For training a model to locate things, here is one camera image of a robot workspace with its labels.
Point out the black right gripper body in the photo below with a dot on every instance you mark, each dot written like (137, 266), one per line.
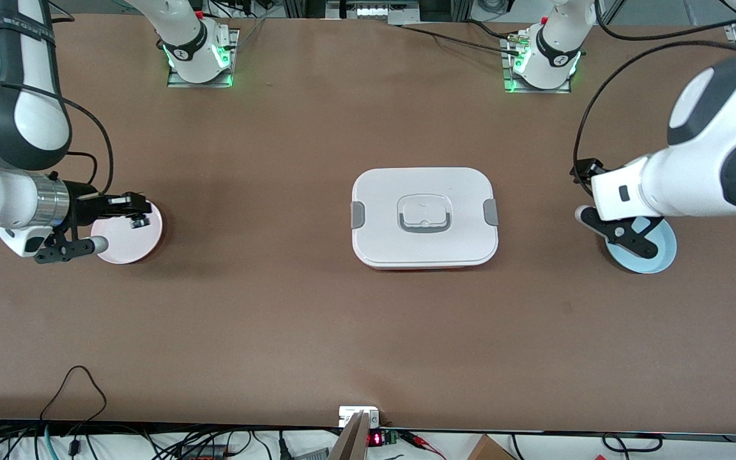
(82, 204)

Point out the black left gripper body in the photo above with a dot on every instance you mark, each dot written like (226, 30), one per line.
(588, 171)

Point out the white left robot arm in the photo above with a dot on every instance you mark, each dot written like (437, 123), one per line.
(713, 166)

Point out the pale pink round plate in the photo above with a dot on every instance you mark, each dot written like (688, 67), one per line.
(131, 246)

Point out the light blue round plate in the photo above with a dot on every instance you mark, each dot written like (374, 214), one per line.
(665, 243)

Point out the white lunch box grey clips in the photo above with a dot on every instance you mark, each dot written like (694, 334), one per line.
(374, 249)

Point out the brown cardboard box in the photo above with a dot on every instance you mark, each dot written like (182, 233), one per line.
(489, 450)

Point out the grey slanted beam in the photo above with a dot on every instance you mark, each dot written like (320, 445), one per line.
(350, 444)

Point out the red LED display module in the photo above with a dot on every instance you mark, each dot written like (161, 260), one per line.
(375, 439)

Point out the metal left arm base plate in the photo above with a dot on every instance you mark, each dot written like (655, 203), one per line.
(508, 86)

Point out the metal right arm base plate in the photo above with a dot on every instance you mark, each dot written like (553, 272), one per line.
(173, 80)

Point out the aluminium extrusion frame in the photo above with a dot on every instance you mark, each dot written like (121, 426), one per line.
(336, 9)

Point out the small white bracket device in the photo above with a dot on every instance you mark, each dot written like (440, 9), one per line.
(349, 414)

